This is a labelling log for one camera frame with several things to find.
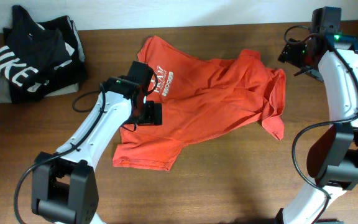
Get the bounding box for orange t-shirt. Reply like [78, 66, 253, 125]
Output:
[112, 36, 286, 171]

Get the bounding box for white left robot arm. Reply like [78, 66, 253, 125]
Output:
[29, 77, 162, 223]

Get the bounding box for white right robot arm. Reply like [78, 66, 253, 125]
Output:
[275, 33, 358, 223]

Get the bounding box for black t-shirt white letters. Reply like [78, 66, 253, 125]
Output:
[0, 5, 88, 104]

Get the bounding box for folded grey garment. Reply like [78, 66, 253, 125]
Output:
[0, 74, 79, 103]

